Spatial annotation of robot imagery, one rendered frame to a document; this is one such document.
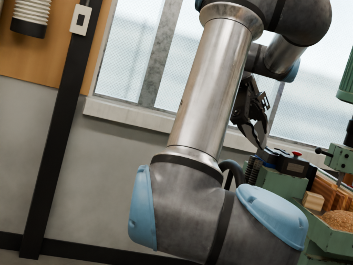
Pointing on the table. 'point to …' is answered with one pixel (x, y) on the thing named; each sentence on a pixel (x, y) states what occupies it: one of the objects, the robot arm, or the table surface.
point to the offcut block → (313, 201)
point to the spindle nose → (349, 134)
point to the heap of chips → (339, 220)
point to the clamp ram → (311, 175)
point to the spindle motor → (346, 82)
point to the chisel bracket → (340, 159)
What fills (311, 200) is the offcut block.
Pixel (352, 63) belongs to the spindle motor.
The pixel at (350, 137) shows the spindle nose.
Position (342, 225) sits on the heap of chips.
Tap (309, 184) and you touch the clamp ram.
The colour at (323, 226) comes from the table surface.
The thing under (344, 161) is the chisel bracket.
